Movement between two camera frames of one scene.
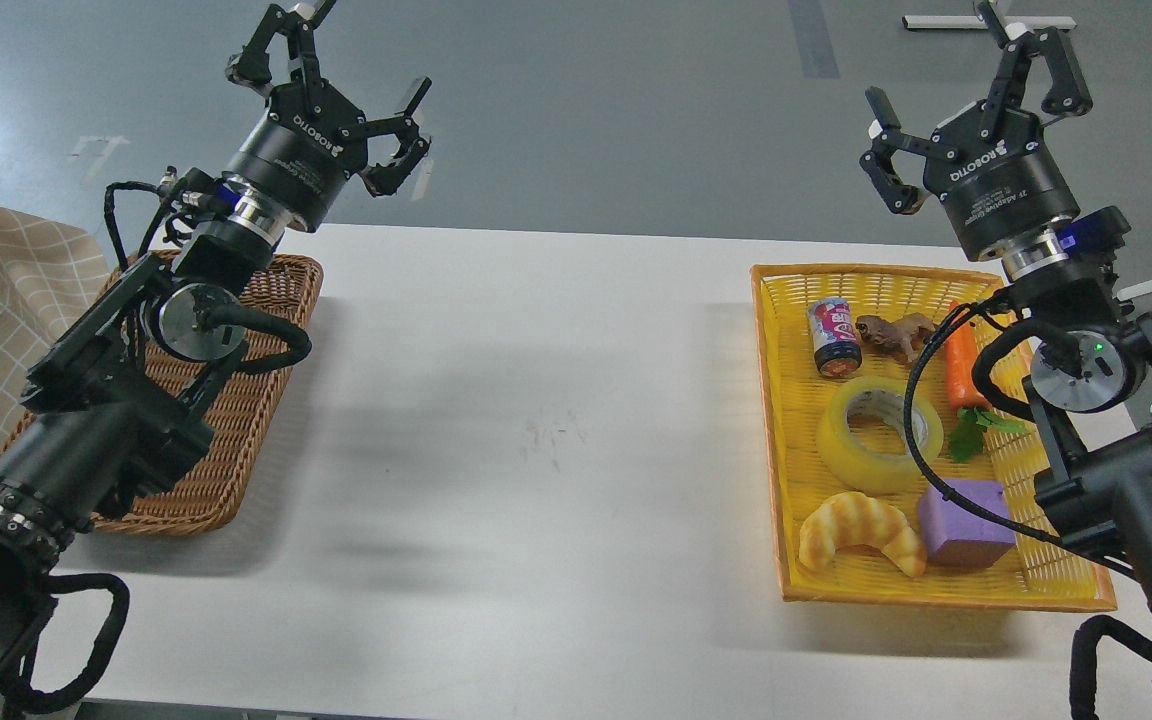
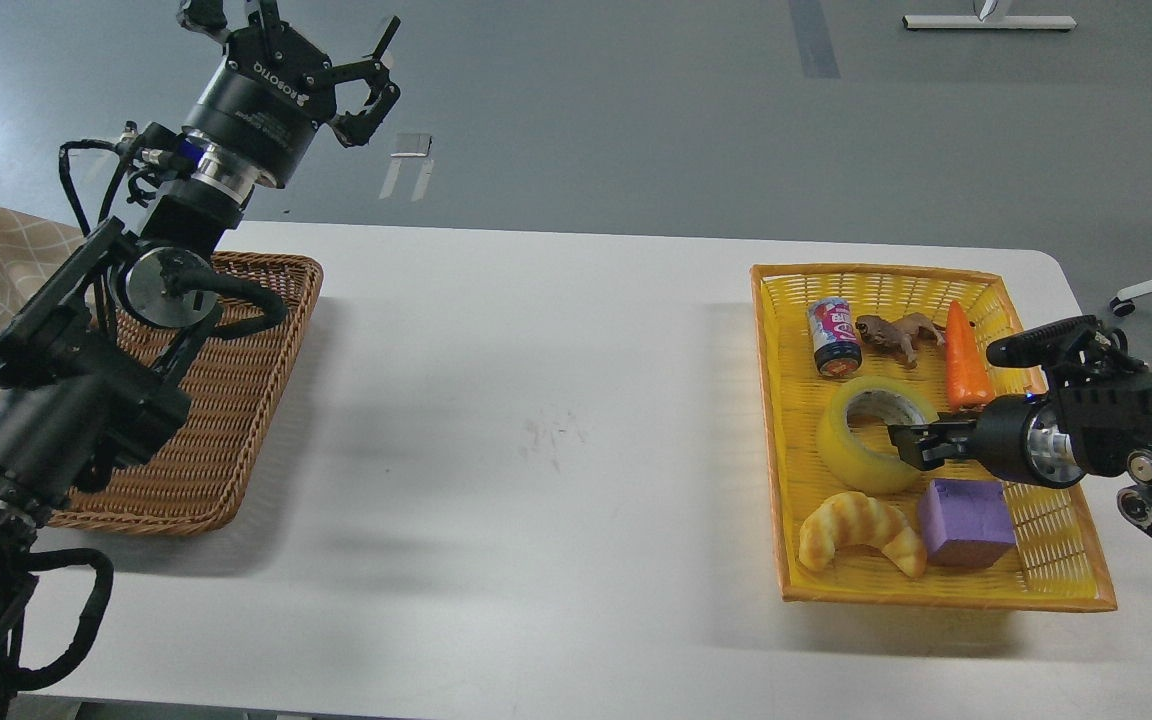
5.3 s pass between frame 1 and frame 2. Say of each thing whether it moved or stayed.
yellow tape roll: stayed
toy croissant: stayed
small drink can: stayed
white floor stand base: stayed
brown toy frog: stayed
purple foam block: stayed
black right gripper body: moved
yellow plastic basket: stayed
